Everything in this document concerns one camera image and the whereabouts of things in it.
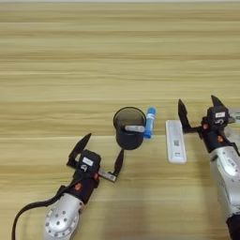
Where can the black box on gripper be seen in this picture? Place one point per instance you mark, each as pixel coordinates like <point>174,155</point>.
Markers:
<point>218,116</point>
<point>89,161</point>

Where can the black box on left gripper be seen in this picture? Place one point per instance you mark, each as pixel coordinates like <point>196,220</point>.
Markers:
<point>89,161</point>

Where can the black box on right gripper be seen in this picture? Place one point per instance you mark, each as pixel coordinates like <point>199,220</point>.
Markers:
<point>218,116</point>

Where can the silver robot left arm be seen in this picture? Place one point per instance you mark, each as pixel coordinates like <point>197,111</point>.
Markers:
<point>62,218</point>

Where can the white marker with black cap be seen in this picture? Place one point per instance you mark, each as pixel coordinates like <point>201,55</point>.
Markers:
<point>135,128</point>

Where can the black mesh pen cup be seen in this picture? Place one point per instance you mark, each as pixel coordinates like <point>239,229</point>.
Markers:
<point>128,137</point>

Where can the blue glue stick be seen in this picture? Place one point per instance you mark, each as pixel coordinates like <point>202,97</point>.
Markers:
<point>150,123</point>

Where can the clear tape roll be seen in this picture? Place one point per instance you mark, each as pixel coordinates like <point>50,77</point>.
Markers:
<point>235,113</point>

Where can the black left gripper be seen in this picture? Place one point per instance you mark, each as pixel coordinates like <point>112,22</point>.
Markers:
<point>86,186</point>

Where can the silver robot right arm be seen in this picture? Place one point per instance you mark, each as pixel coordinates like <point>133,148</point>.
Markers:
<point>226,181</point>

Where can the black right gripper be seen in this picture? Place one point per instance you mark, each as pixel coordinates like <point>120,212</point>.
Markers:
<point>214,136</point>

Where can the white rectangular plastic case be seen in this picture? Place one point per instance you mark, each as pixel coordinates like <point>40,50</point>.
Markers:
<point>176,142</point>

